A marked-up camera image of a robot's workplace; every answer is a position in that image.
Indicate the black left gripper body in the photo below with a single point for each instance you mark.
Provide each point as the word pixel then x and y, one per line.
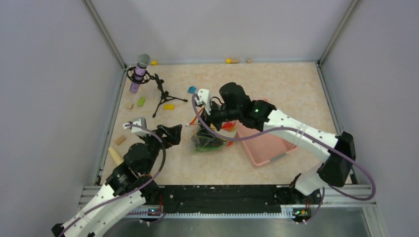
pixel 154 146

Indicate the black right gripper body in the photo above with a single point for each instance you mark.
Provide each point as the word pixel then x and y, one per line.
pixel 221 113

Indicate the toy red tomato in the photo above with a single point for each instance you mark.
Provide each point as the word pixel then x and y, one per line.
pixel 229 126

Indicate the clear orange zip bag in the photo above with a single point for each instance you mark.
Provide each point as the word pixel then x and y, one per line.
pixel 201 134

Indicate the pink plastic basket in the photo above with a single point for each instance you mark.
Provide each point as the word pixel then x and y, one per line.
pixel 266 148

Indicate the toy mango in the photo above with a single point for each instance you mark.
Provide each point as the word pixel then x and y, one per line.
pixel 209 146

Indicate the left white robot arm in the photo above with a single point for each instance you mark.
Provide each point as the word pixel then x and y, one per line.
pixel 104 210

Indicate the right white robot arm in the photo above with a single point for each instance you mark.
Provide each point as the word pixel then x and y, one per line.
pixel 335 153

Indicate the cream wooden cylinder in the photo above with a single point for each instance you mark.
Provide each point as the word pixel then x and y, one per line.
pixel 115 156

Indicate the tan wooden block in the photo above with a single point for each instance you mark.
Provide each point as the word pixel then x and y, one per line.
pixel 120 140

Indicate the black microphone tripod stand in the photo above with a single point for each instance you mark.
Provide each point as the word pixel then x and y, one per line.
pixel 164 94

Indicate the blue block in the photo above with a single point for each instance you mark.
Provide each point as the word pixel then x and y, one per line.
pixel 192 90

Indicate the green block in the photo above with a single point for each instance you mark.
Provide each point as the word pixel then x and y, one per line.
pixel 141 101

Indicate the purple microphone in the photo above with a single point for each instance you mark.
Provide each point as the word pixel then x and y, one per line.
pixel 138 72

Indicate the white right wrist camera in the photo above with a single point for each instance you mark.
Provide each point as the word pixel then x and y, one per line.
pixel 203 99

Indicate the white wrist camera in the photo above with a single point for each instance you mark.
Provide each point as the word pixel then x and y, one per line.
pixel 137 126
pixel 203 99

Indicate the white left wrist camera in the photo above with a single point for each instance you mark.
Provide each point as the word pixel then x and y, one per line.
pixel 137 126

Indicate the yellow tan cylinder at wall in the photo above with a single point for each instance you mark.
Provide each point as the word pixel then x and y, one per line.
pixel 232 61

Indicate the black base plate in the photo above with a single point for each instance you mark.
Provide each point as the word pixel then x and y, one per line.
pixel 228 199

